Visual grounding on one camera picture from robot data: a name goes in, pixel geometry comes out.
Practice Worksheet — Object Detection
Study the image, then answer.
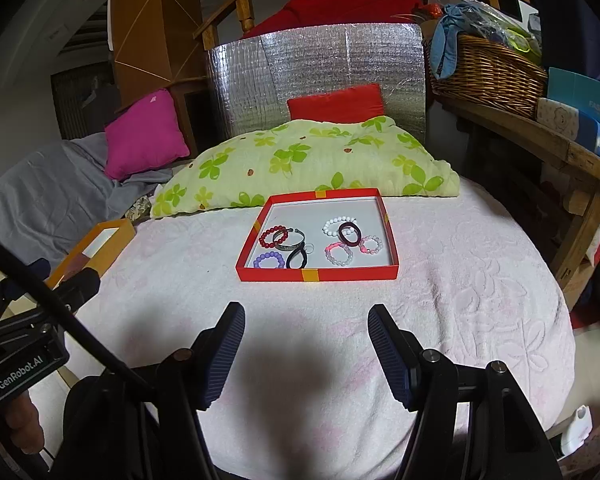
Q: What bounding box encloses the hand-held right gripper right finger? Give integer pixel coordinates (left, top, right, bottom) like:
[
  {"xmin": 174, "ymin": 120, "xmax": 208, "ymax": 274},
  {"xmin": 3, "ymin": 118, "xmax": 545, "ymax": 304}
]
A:
[{"xmin": 367, "ymin": 304, "xmax": 563, "ymax": 480}]

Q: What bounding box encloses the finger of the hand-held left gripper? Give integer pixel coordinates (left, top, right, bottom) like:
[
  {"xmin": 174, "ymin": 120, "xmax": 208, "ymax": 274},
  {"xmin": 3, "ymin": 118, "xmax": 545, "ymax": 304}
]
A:
[{"xmin": 55, "ymin": 267, "xmax": 102, "ymax": 313}]

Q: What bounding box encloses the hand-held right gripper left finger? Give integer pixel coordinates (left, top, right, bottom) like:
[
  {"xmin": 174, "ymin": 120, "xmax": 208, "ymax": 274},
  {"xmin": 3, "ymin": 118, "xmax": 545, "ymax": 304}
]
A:
[{"xmin": 130, "ymin": 301, "xmax": 247, "ymax": 480}]

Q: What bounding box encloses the silver bangle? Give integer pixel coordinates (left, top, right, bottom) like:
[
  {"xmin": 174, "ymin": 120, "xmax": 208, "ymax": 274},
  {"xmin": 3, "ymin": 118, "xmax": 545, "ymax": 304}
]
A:
[{"xmin": 272, "ymin": 227, "xmax": 307, "ymax": 251}]

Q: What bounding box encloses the maroon hair tie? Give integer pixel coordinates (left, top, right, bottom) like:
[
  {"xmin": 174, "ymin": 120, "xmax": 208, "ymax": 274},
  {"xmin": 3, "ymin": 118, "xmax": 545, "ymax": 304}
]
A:
[{"xmin": 338, "ymin": 221, "xmax": 362, "ymax": 247}]

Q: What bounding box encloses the red jewelry tray box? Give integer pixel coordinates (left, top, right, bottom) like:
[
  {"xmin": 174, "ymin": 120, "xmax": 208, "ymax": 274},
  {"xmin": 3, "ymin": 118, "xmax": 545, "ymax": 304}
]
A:
[{"xmin": 236, "ymin": 188, "xmax": 399, "ymax": 282}]

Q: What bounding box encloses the person's left hand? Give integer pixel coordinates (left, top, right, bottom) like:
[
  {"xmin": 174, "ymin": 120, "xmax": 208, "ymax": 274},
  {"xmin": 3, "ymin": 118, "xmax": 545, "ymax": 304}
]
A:
[{"xmin": 0, "ymin": 393, "xmax": 44, "ymax": 466}]

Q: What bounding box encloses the orange box lid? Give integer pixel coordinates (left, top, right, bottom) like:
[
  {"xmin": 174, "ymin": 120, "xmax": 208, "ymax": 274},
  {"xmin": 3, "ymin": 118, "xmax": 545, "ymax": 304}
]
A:
[{"xmin": 45, "ymin": 218, "xmax": 137, "ymax": 291}]

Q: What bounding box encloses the small patterned cloth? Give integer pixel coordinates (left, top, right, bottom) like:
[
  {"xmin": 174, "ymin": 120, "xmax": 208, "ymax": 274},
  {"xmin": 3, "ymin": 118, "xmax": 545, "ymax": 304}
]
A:
[{"xmin": 130, "ymin": 195, "xmax": 156, "ymax": 221}]

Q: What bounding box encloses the grey blanket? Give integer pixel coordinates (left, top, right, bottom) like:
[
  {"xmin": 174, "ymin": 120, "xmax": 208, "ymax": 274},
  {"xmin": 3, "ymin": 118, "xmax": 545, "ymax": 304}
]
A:
[{"xmin": 0, "ymin": 132, "xmax": 196, "ymax": 281}]

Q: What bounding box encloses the magenta pillow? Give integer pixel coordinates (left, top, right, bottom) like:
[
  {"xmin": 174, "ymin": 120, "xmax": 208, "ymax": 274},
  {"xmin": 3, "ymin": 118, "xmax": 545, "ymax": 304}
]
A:
[{"xmin": 104, "ymin": 89, "xmax": 191, "ymax": 181}]

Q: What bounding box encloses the white plastic bottle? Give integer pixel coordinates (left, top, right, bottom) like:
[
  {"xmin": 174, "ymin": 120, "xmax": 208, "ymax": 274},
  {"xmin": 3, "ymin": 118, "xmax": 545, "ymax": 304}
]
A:
[{"xmin": 557, "ymin": 405, "xmax": 593, "ymax": 458}]

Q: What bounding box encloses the green floral pillow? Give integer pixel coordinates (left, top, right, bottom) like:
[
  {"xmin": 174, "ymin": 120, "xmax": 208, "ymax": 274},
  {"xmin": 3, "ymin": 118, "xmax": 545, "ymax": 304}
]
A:
[{"xmin": 150, "ymin": 116, "xmax": 461, "ymax": 219}]

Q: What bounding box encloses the brown wooden panel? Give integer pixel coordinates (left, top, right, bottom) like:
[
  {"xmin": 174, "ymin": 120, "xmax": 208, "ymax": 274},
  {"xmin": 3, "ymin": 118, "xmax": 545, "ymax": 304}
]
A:
[{"xmin": 109, "ymin": 0, "xmax": 203, "ymax": 108}]

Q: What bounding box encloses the red cushion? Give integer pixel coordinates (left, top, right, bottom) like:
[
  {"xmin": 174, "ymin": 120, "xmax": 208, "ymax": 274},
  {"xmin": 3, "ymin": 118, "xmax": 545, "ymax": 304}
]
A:
[{"xmin": 286, "ymin": 84, "xmax": 386, "ymax": 124}]

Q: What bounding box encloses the wooden bench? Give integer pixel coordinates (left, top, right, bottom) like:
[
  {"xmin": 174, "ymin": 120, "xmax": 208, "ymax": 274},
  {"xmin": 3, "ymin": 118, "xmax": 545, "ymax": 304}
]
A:
[{"xmin": 432, "ymin": 92, "xmax": 600, "ymax": 311}]

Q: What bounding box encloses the wicker basket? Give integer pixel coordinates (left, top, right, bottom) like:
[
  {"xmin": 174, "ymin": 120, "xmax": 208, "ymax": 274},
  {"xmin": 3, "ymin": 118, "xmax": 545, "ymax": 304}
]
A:
[{"xmin": 427, "ymin": 34, "xmax": 550, "ymax": 120}]

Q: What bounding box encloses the white floral box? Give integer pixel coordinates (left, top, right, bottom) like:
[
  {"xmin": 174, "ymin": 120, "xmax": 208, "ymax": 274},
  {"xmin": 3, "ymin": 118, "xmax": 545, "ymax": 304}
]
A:
[{"xmin": 536, "ymin": 97, "xmax": 581, "ymax": 138}]

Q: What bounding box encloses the silver foil mat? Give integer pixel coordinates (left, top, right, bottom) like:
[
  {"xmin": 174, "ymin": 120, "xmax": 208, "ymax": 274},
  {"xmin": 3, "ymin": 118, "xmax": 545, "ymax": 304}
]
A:
[{"xmin": 203, "ymin": 22, "xmax": 427, "ymax": 143}]

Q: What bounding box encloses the teal cardboard box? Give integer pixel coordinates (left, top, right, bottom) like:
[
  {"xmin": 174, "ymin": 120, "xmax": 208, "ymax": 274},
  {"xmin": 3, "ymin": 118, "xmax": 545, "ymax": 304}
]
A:
[{"xmin": 546, "ymin": 66, "xmax": 600, "ymax": 136}]

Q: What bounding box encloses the blue cloth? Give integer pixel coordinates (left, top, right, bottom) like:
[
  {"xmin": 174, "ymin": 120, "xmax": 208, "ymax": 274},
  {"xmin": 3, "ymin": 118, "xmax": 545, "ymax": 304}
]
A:
[{"xmin": 430, "ymin": 4, "xmax": 486, "ymax": 81}]

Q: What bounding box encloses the clear plastic bag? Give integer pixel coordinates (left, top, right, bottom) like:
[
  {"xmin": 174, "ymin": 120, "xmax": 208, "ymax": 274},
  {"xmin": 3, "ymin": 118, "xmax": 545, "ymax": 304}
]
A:
[{"xmin": 427, "ymin": 0, "xmax": 546, "ymax": 66}]

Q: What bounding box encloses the red blanket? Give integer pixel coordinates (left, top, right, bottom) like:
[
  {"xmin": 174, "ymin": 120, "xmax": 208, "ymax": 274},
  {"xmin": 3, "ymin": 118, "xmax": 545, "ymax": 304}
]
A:
[{"xmin": 250, "ymin": 0, "xmax": 423, "ymax": 38}]

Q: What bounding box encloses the navy bag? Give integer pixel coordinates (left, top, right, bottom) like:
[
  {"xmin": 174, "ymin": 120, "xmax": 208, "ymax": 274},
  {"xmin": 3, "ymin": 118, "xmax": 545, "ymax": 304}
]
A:
[{"xmin": 530, "ymin": 0, "xmax": 600, "ymax": 86}]

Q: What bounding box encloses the black cable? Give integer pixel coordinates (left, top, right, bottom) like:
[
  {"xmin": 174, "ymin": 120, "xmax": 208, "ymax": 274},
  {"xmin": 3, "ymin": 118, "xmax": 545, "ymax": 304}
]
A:
[{"xmin": 0, "ymin": 232, "xmax": 153, "ymax": 396}]

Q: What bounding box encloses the purple bead bracelet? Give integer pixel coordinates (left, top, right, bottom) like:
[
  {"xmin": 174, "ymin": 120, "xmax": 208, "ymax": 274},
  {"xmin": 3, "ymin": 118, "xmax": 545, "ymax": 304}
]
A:
[{"xmin": 253, "ymin": 251, "xmax": 285, "ymax": 270}]

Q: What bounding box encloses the pink and white bead bracelet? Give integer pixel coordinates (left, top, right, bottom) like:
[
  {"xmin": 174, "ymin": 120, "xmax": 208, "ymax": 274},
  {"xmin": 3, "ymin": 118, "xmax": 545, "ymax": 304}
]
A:
[{"xmin": 325, "ymin": 241, "xmax": 354, "ymax": 267}]

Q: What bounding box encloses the dark red bead bracelet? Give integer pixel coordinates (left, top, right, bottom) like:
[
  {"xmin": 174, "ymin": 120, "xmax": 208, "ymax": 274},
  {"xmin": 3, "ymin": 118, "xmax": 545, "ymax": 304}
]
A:
[{"xmin": 260, "ymin": 226, "xmax": 286, "ymax": 249}]

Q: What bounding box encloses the wooden headboard rail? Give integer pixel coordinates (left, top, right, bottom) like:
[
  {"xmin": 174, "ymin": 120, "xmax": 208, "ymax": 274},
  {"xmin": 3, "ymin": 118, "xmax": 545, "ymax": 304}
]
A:
[{"xmin": 195, "ymin": 0, "xmax": 561, "ymax": 53}]

